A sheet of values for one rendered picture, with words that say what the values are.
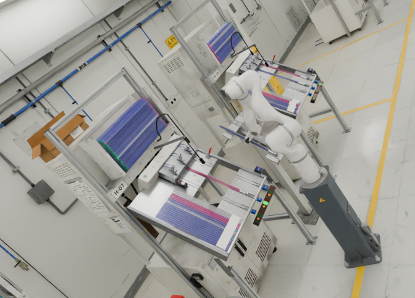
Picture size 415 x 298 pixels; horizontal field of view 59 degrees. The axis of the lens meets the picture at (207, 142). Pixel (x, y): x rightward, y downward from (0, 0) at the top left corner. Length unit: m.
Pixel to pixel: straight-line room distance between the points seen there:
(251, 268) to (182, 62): 1.85
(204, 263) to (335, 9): 4.92
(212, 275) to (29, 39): 2.93
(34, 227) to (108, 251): 0.78
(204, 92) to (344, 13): 3.66
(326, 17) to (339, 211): 4.63
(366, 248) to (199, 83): 1.93
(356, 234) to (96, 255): 2.50
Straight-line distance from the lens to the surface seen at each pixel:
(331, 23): 6.65
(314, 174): 2.31
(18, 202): 3.70
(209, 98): 3.45
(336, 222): 2.51
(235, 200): 2.49
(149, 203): 2.45
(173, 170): 2.52
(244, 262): 2.85
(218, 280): 2.65
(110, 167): 2.40
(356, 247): 2.67
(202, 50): 3.33
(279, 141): 2.14
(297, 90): 3.50
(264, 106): 2.16
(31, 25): 4.31
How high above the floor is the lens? 1.99
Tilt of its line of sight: 19 degrees down
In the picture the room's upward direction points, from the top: 38 degrees counter-clockwise
